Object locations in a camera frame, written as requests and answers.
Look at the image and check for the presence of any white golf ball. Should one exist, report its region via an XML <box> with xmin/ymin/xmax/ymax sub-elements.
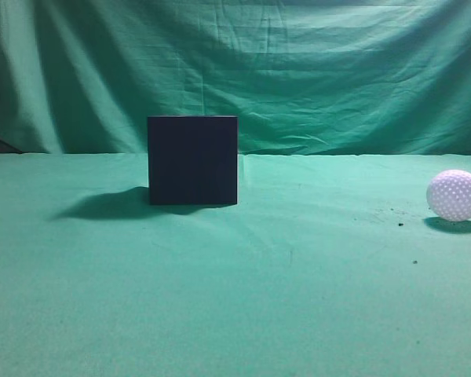
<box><xmin>426</xmin><ymin>170</ymin><xmax>471</xmax><ymax>222</ymax></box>

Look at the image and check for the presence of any green cloth backdrop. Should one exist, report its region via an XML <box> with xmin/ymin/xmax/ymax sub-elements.
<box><xmin>0</xmin><ymin>1</ymin><xmax>471</xmax><ymax>376</ymax></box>

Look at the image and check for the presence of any dark blue cube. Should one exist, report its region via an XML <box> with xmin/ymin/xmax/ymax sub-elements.
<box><xmin>148</xmin><ymin>115</ymin><xmax>239</xmax><ymax>206</ymax></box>

